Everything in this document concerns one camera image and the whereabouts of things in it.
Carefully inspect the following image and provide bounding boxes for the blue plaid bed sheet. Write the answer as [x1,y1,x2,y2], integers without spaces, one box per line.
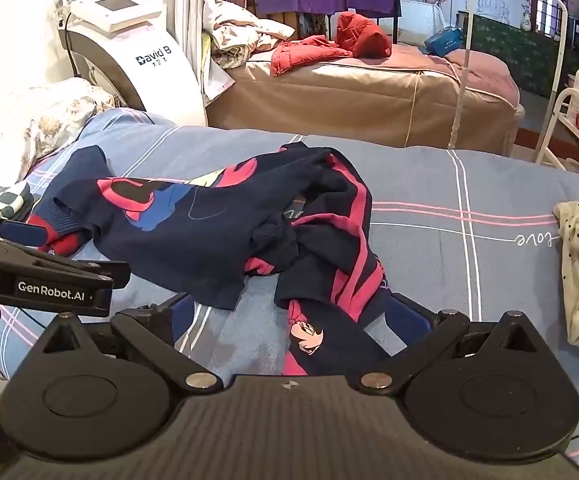
[0,107,579,471]

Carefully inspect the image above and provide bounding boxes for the navy cartoon print sweatshirt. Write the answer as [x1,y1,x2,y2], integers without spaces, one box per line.
[27,142,370,311]

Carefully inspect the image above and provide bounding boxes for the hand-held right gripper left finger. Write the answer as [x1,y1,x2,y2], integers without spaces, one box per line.
[34,292,225,393]

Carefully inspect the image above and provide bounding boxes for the pile of pale bedding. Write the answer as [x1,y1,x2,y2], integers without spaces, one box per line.
[210,0,295,70]

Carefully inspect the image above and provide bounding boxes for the red jacket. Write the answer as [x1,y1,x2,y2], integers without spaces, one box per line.
[270,35,355,77]

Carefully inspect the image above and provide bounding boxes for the white hanging coat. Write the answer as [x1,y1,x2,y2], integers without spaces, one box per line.
[162,0,235,106]

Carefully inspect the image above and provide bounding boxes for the navy pink-striped pants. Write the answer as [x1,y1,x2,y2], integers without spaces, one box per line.
[247,147,395,378]

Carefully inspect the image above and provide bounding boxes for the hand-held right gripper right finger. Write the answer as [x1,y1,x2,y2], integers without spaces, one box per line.
[352,292,545,392]

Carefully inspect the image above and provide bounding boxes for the white trolley cart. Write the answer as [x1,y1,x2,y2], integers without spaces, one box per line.
[534,85,579,181]

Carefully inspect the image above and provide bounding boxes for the floral blanket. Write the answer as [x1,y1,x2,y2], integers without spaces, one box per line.
[0,77,115,196]

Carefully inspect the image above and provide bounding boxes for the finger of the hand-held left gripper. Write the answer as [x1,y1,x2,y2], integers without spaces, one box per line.
[0,220,51,252]

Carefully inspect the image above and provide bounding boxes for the green patterned panel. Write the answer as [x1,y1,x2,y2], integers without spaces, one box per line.
[471,12,570,98]

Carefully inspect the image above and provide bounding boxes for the blue bag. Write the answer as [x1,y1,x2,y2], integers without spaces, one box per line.
[423,26,463,56]

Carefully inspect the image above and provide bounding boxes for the white beauty machine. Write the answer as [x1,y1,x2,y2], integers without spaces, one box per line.
[50,0,209,128]

